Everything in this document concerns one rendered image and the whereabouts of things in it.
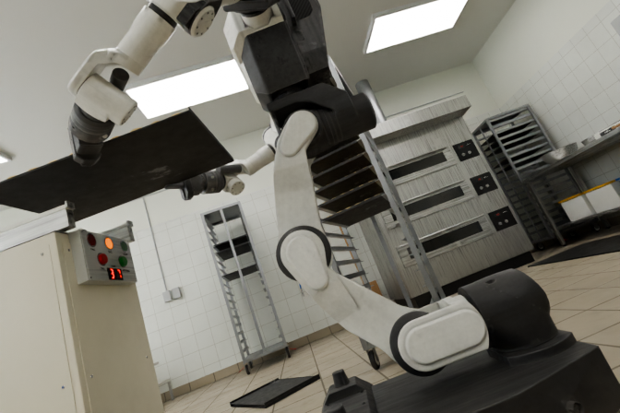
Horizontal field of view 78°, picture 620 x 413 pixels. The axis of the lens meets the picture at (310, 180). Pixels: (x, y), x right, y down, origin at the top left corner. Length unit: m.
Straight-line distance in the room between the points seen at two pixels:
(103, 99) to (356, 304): 0.73
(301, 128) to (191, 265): 4.42
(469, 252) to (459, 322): 3.60
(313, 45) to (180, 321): 4.57
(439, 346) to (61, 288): 0.89
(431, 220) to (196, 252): 3.01
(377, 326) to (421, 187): 3.63
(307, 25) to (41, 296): 0.99
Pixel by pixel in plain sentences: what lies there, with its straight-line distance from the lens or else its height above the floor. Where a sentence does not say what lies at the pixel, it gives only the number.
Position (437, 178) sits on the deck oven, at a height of 1.22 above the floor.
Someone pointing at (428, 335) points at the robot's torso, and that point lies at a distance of 0.97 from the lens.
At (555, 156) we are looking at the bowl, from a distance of 5.17.
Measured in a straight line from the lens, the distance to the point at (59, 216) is 1.16.
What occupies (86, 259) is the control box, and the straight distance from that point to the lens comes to 1.15.
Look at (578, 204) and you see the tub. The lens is 5.12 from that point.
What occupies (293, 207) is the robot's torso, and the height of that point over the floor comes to 0.70.
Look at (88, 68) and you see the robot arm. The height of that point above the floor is 1.03.
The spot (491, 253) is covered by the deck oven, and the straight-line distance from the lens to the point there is 4.67.
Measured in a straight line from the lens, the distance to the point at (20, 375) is 1.16.
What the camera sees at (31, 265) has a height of 0.77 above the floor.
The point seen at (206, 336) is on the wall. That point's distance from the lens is 5.28.
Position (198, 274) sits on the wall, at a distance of 5.31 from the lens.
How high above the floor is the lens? 0.46
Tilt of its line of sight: 16 degrees up
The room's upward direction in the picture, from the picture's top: 21 degrees counter-clockwise
